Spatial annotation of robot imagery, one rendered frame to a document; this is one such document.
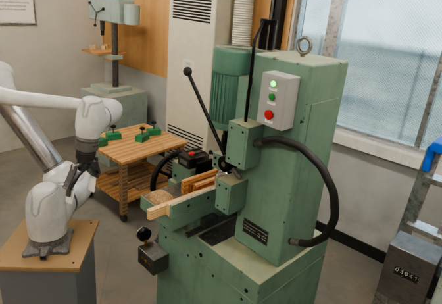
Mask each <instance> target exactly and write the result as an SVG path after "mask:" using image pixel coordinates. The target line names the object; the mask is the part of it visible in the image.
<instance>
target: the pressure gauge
mask: <svg viewBox="0 0 442 304"><path fill-rule="evenodd" d="M136 237H137V239H139V240H140V241H142V242H144V244H145V245H146V244H147V240H148V239H149V238H150V237H151V231H150V229H148V227H146V226H143V227H141V228H140V229H139V230H138V231H137V234H136Z"/></svg>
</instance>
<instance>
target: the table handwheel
mask: <svg viewBox="0 0 442 304"><path fill-rule="evenodd" d="M181 152H182V151H175V152H172V153H170V154H168V155H167V156H165V157H164V158H163V159H162V160H161V161H160V162H159V163H158V165H157V166H156V167H155V169H154V171H153V173H152V176H151V181H150V190H151V192H152V191H155V190H156V181H157V177H158V175H159V173H161V174H163V175H165V176H167V177H168V179H171V178H172V172H171V173H170V174H169V173H167V172H165V171H163V170H161V169H162V167H163V166H164V165H165V164H166V163H167V162H168V161H169V160H171V159H173V158H175V157H178V154H179V153H181Z"/></svg>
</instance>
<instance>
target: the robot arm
mask: <svg viewBox="0 0 442 304"><path fill-rule="evenodd" d="M14 80H15V73H14V70H13V69H12V67H11V66H10V65H9V64H7V63H5V62H3V61H0V114H1V115H2V117H3V118H4V119H5V120H6V122H7V124H8V125H9V126H10V127H11V129H12V130H13V132H14V133H15V134H16V136H17V137H18V138H19V140H20V141H21V142H22V144H23V145H24V147H25V148H26V149H27V151H28V152H29V154H30V155H31V156H32V157H33V159H34V161H35V162H36V163H37V164H38V166H39V167H40V169H41V170H42V171H43V173H44V175H43V182H42V183H39V184H37V185H35V186H34V187H33V188H32V189H31V190H30V191H29V193H28V196H27V198H26V203H25V217H26V227H27V231H28V243H27V245H26V248H25V250H24V251H23V252H22V257H23V258H28V257H35V256H40V261H46V260H47V258H48V256H49V255H67V254H69V253H70V249H69V245H70V239H71V236H72V234H73V233H74V229H73V228H68V222H69V220H70V218H71V216H72V214H73V212H74V211H76V210H77V209H78V208H80V207H81V206H82V205H83V204H84V203H85V202H86V200H87V199H88V197H89V196H90V194H91V192H93V193H94V192H95V184H96V179H97V178H99V175H100V174H101V171H100V168H99V163H98V157H96V151H98V149H99V140H100V136H101V132H103V131H104V129H105V128H107V127H109V126H112V125H113V124H115V123H116V122H117V121H119V119H120V118H121V116H122V106H121V104H120V103H119V102H118V101H117V100H115V99H107V98H100V97H96V96H85V97H83V98H82V99H78V98H73V97H63V96H58V95H47V94H41V93H30V92H25V91H17V90H16V86H15V83H14ZM26 107H33V108H44V109H64V110H70V111H76V120H75V129H76V140H75V148H76V159H77V163H76V165H75V164H74V163H73V162H70V161H63V159H62V157H61V156H60V155H59V153H58V152H57V150H56V149H55V148H54V146H53V145H52V143H51V142H50V141H49V139H48V138H47V136H46V135H45V134H44V132H43V131H42V129H41V128H40V127H39V125H38V124H37V122H36V121H35V120H34V118H33V117H32V115H31V114H30V113H29V111H28V110H27V108H26ZM87 171H89V173H88V172H87ZM90 174H91V175H90Z"/></svg>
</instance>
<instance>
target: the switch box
mask: <svg viewBox="0 0 442 304"><path fill-rule="evenodd" d="M272 80H275V81H276V86H275V87H272V86H271V81H272ZM300 81H301V77H300V76H295V75H292V74H286V73H283V72H278V71H275V70H273V71H268V72H263V73H262V83H261V89H260V99H259V104H258V115H257V122H259V123H261V124H264V125H267V126H269V127H271V128H275V129H277V130H280V131H283V130H287V129H290V128H292V127H293V122H294V118H295V109H296V105H297V98H298V93H299V85H300ZM269 87H271V88H276V89H277V92H276V91H272V90H269ZM270 93H274V95H275V100H273V101H271V100H269V98H268V96H269V94H270ZM267 101H271V102H274V103H275V106H274V105H271V104H268V103H267ZM266 110H271V111H272V113H273V117H272V119H270V120H271V121H273V123H272V124H271V123H268V122H265V119H266V118H265V116H264V112H265V111H266Z"/></svg>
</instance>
